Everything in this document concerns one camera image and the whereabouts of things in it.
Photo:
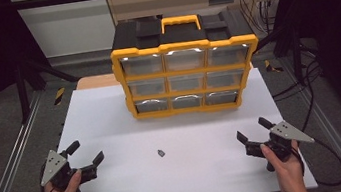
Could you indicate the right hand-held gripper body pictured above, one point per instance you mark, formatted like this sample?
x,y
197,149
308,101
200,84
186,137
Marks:
x,y
284,132

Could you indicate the set of clear drawers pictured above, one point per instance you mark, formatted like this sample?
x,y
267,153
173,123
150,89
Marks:
x,y
142,65

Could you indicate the small dark metal part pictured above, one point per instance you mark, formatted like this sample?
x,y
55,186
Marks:
x,y
161,153

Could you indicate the yellow black drawer organizer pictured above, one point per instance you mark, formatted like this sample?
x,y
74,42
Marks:
x,y
185,45

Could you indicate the person's right hand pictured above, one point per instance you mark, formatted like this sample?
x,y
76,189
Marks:
x,y
288,173

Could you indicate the yellow black tape marker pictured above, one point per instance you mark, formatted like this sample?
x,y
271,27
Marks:
x,y
272,67
59,95

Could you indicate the white table board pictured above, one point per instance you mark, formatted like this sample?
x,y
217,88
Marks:
x,y
136,181

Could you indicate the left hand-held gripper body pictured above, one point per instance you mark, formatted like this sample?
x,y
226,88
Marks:
x,y
54,166

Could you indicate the wooden table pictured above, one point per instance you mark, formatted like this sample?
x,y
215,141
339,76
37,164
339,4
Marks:
x,y
96,82

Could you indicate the black metal stand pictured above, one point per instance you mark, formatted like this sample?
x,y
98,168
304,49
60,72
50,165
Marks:
x,y
295,54
22,93

